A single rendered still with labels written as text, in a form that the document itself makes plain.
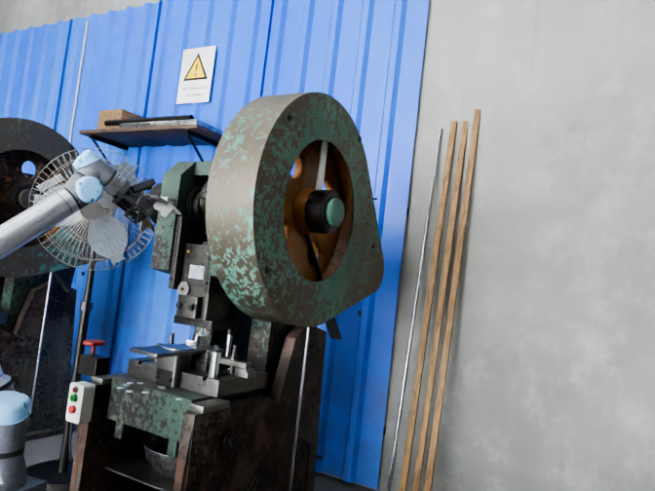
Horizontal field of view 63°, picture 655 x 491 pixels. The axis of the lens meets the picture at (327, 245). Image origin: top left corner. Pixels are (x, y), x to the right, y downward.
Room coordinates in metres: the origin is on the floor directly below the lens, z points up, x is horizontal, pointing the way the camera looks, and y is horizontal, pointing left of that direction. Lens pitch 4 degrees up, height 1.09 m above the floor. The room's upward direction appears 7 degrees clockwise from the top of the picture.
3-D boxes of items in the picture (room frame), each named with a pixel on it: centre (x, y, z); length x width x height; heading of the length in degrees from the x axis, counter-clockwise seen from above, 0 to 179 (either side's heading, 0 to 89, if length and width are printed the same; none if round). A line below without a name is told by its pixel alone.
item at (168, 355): (1.96, 0.53, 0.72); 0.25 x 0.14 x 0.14; 151
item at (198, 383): (2.11, 0.44, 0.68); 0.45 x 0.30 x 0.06; 61
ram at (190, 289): (2.08, 0.46, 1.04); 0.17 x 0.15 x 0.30; 151
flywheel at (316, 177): (1.90, 0.06, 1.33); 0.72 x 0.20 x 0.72; 151
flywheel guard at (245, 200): (2.04, 0.10, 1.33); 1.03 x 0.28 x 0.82; 151
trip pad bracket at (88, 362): (2.06, 0.83, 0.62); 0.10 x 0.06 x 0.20; 61
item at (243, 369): (2.03, 0.29, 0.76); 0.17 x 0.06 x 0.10; 61
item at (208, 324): (2.12, 0.44, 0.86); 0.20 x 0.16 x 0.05; 61
